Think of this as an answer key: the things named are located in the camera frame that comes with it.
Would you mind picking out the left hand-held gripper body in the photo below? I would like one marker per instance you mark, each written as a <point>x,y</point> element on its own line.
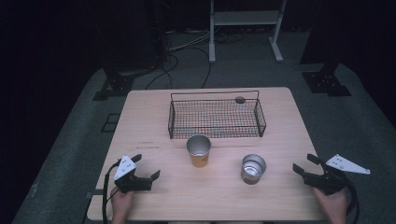
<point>125,168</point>

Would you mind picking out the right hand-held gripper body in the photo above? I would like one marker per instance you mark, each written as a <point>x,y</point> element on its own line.
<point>330,183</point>

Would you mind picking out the orange steel cup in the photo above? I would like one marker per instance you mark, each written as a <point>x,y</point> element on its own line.
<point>199,158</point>

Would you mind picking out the person's right hand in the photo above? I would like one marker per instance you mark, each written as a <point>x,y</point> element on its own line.
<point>333,205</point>

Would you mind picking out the person's left hand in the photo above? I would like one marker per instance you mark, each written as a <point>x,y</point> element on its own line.
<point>121,202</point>

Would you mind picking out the grey steel cup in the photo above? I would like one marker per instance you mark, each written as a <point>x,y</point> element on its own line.
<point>251,174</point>

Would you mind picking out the black stand with flat base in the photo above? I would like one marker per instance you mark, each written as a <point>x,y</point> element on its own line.
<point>113,87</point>

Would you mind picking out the black stand with square base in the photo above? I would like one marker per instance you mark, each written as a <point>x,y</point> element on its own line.
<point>327,82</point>

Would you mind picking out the dark round tag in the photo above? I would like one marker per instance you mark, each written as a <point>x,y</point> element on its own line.
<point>239,100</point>

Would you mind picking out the white metal desk frame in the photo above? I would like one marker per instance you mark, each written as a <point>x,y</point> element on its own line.
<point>246,17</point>

